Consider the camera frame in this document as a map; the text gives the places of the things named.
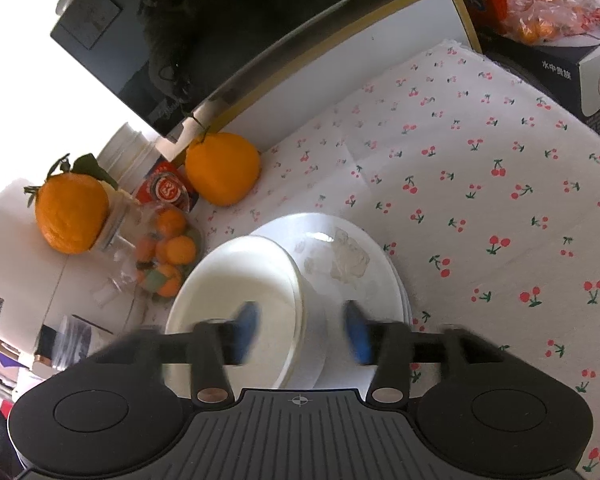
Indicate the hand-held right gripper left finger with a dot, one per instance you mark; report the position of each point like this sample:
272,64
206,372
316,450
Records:
245,332

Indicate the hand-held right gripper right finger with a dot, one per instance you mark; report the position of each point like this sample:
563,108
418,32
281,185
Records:
357,332

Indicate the white bowl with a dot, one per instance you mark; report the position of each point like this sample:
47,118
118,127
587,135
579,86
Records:
317,325

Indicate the cream bowl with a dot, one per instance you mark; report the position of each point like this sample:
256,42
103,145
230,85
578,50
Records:
230,280
305,310

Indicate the blue patterned plate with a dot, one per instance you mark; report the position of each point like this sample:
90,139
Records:
404,297
410,312

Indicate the white floral plate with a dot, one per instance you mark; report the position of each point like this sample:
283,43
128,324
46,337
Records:
340,260

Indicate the glass jar of small oranges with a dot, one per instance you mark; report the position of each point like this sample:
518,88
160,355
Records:
165,250

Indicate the red label paper cup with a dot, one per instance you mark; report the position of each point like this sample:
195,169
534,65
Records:
167,187

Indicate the large orange with stem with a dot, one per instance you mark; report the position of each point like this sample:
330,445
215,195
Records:
222,165

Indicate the cherry print tablecloth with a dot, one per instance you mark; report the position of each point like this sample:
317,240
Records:
480,210

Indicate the plastic jar with dark contents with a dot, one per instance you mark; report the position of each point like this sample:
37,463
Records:
67,337

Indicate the large orange with leaves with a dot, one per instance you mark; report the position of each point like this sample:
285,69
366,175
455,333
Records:
70,210

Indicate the white air fryer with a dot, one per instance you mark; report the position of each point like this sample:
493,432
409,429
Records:
15,270

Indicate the black microwave oven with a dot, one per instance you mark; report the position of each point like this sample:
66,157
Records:
205,35

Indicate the white shelf with gold trim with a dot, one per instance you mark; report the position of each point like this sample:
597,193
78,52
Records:
380,30

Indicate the dark printed cardboard box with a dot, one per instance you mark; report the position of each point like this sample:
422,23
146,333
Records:
565,75

